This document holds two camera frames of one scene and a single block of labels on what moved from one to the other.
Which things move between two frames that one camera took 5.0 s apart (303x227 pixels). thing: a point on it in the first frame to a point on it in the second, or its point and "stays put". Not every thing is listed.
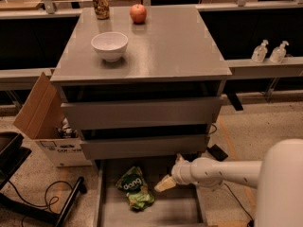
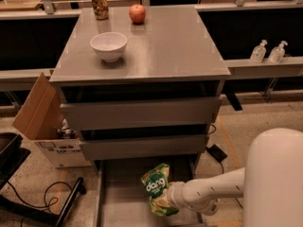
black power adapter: (218, 152) stays put
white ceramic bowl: (110, 44) stays put
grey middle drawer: (105, 148) stays put
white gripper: (181, 173) to (173, 193)
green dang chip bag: (133, 183) to (155, 182)
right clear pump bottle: (278, 54) stays put
